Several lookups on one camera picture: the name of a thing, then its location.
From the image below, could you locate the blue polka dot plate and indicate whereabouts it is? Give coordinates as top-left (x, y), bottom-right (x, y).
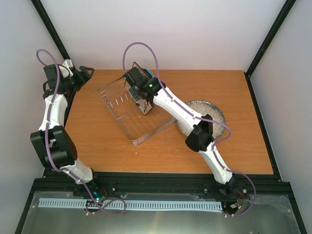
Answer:
top-left (143, 69), bottom-right (155, 78)

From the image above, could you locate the chrome wire dish rack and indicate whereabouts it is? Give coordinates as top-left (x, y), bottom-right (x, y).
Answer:
top-left (97, 78), bottom-right (176, 146)

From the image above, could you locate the grey speckled round plate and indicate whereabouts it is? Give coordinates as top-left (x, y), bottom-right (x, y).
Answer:
top-left (186, 100), bottom-right (226, 139)

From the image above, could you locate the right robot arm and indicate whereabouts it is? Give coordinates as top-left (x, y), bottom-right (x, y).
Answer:
top-left (123, 67), bottom-right (237, 196)

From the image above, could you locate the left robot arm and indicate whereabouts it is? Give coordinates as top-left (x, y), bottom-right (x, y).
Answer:
top-left (30, 59), bottom-right (101, 196)

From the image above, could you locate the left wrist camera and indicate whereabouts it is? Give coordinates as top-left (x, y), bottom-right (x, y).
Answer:
top-left (43, 59), bottom-right (74, 88)

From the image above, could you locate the light blue cable duct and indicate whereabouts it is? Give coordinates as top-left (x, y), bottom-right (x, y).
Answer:
top-left (38, 198), bottom-right (222, 213)

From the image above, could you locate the black aluminium frame rail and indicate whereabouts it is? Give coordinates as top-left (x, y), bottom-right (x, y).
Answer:
top-left (34, 171), bottom-right (292, 198)

